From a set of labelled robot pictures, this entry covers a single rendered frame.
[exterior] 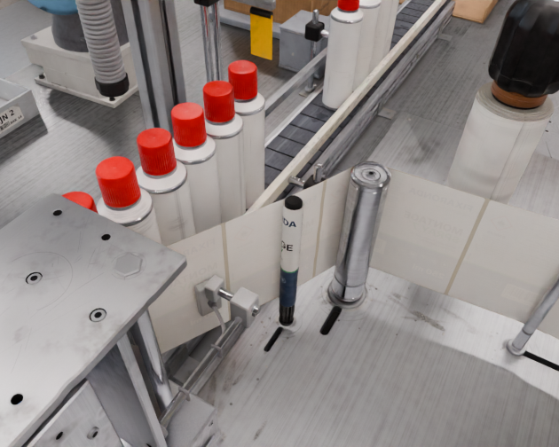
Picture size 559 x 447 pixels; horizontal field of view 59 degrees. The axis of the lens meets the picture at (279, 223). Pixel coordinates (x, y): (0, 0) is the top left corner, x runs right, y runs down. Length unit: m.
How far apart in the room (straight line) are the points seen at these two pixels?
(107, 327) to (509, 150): 0.49
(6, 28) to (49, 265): 1.14
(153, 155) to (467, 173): 0.38
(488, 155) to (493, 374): 0.25
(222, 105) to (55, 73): 0.60
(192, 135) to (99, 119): 0.50
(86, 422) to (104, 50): 0.37
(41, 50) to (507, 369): 0.94
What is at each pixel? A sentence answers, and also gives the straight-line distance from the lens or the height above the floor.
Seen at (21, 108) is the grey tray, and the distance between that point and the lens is 1.03.
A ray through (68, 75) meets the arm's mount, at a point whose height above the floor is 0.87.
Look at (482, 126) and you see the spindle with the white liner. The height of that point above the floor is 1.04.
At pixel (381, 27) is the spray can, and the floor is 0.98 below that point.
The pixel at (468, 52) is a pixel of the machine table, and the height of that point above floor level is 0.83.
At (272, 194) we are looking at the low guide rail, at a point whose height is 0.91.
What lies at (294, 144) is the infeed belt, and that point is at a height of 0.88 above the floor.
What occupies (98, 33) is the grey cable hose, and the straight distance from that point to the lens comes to 0.54.
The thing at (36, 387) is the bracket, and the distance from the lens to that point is 0.27.
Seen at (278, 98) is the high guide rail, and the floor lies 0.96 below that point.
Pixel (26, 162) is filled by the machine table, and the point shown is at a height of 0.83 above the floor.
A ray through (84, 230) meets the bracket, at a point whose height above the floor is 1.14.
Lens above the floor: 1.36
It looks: 46 degrees down
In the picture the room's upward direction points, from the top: 2 degrees clockwise
